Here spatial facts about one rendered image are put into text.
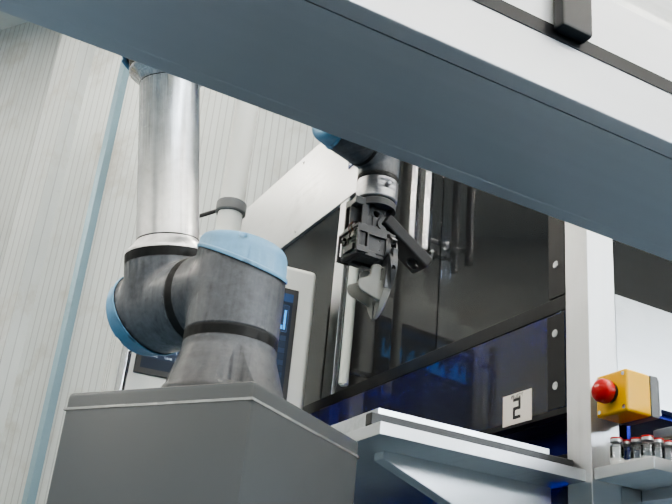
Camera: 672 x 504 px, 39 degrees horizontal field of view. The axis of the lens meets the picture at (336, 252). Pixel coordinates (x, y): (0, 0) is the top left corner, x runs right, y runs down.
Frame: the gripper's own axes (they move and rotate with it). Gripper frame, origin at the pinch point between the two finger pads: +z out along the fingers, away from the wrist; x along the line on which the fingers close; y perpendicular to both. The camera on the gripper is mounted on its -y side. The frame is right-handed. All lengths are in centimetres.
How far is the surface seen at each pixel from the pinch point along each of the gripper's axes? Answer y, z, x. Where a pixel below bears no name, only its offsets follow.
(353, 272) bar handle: -29, -38, -65
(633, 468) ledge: -35.5, 23.0, 21.8
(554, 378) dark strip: -35.6, 4.2, 3.5
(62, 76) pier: -23, -453, -683
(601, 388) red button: -32.0, 10.2, 19.0
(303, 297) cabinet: -26, -37, -86
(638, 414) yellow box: -37.8, 13.8, 21.1
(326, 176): -36, -85, -101
